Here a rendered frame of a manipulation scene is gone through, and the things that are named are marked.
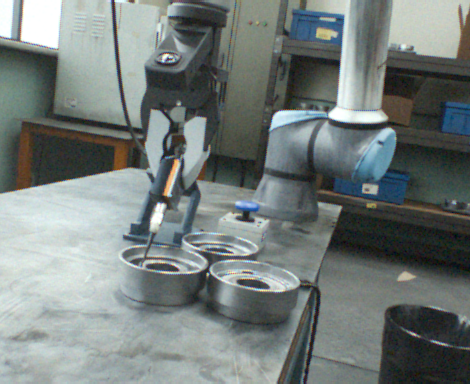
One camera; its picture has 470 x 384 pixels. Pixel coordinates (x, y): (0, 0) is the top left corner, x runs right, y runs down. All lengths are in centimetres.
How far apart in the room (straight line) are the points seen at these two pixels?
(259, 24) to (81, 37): 183
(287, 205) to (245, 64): 343
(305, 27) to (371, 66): 315
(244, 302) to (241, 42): 405
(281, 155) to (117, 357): 75
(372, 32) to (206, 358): 74
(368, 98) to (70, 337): 75
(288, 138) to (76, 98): 207
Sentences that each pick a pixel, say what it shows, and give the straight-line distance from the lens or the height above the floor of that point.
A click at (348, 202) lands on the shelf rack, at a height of 42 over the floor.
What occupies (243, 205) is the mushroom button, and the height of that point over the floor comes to 87.
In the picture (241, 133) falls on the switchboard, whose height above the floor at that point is 76.
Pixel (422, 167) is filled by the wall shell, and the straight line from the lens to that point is 469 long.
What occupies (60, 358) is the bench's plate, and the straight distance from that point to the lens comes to 52.
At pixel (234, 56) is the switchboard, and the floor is 136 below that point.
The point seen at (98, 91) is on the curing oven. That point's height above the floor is 97.
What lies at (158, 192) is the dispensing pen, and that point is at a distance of 66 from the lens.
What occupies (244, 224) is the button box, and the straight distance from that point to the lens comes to 88.
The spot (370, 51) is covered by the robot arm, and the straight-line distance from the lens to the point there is 110.
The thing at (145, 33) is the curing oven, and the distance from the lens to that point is 298.
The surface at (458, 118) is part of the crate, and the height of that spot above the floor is 112.
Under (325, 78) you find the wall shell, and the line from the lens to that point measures 470.
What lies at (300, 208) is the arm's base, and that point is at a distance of 120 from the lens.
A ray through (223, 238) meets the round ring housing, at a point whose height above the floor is 84.
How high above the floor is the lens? 104
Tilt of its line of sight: 9 degrees down
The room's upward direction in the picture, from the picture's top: 8 degrees clockwise
